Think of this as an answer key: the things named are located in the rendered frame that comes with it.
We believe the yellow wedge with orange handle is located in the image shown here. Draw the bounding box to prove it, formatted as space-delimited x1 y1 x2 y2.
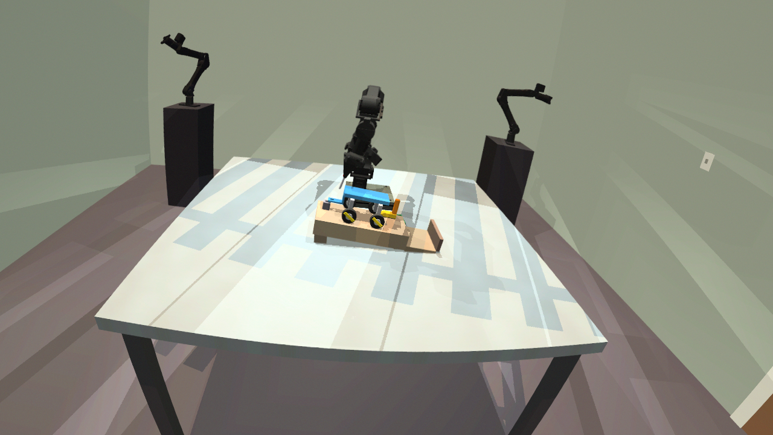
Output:
381 199 400 219

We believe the tan wooden ramp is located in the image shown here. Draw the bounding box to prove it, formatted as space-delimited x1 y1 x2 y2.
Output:
312 199 444 253

